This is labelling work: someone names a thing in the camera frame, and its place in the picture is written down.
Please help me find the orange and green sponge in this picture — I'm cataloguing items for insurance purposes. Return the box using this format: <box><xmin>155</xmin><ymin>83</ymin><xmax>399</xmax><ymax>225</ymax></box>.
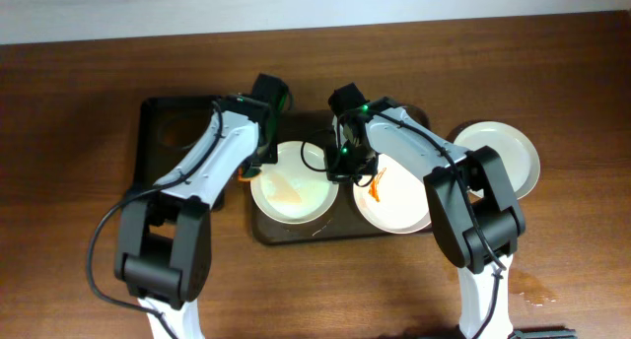
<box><xmin>238</xmin><ymin>166</ymin><xmax>261</xmax><ymax>182</ymax></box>

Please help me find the white plate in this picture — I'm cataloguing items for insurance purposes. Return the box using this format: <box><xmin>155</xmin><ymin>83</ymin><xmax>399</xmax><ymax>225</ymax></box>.
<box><xmin>250</xmin><ymin>141</ymin><xmax>339</xmax><ymax>225</ymax></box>
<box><xmin>353</xmin><ymin>154</ymin><xmax>431</xmax><ymax>234</ymax></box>
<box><xmin>454</xmin><ymin>121</ymin><xmax>541</xmax><ymax>199</ymax></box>

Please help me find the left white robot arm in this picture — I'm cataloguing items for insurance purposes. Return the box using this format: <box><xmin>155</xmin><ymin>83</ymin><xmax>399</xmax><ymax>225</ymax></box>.
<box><xmin>114</xmin><ymin>74</ymin><xmax>290</xmax><ymax>338</ymax></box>

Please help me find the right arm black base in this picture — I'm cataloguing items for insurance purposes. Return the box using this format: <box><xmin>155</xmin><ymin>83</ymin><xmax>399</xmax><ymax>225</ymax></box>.
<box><xmin>508</xmin><ymin>329</ymin><xmax>578</xmax><ymax>339</ymax></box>

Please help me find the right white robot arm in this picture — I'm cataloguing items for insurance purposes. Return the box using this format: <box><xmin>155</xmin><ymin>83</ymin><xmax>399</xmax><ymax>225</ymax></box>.
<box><xmin>324</xmin><ymin>84</ymin><xmax>526</xmax><ymax>338</ymax></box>

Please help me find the brown serving tray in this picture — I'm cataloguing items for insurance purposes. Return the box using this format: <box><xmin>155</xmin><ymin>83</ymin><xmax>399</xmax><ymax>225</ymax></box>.
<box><xmin>248</xmin><ymin>103</ymin><xmax>438</xmax><ymax>246</ymax></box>

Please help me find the black water tray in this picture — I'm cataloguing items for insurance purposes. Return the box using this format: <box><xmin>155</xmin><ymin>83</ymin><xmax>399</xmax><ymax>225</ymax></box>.
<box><xmin>125</xmin><ymin>95</ymin><xmax>216</xmax><ymax>197</ymax></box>

